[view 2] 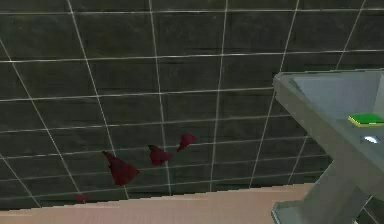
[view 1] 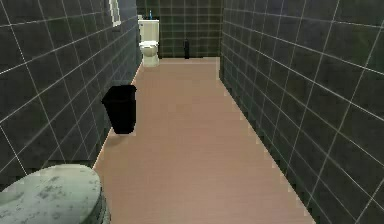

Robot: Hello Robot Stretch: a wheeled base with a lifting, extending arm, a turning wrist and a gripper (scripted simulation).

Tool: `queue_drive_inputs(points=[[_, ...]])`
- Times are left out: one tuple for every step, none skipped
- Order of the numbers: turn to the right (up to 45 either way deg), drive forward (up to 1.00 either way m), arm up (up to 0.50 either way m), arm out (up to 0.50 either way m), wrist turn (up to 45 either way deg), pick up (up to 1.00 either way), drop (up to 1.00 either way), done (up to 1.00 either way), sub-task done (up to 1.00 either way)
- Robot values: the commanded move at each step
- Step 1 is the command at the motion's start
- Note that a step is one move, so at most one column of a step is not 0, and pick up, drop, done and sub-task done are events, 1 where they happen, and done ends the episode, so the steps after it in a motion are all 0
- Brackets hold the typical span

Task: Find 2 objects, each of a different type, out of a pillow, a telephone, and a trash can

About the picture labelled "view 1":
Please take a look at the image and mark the black trash can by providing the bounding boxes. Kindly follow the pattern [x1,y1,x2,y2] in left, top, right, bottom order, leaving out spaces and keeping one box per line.
[101,84,138,136]

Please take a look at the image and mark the black toilet brush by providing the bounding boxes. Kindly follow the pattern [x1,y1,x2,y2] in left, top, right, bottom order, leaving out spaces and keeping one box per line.
[183,38,191,60]

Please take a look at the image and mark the white toilet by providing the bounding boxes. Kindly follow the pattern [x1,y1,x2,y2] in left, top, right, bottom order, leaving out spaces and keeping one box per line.
[137,19,161,68]

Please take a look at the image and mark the white framed window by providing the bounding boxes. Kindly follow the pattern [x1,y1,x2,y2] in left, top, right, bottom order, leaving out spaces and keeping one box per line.
[108,0,122,28]

